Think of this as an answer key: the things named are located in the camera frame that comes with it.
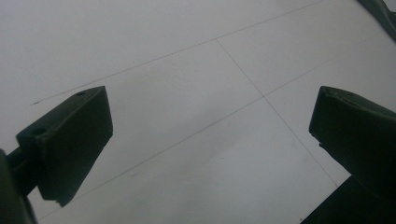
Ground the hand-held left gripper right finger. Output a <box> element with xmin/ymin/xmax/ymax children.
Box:
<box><xmin>308</xmin><ymin>85</ymin><xmax>396</xmax><ymax>202</ymax></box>

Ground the dark object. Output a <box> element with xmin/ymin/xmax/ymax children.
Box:
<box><xmin>356</xmin><ymin>0</ymin><xmax>396</xmax><ymax>43</ymax></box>

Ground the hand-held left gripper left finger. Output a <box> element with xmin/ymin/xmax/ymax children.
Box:
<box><xmin>15</xmin><ymin>86</ymin><xmax>114</xmax><ymax>208</ymax></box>

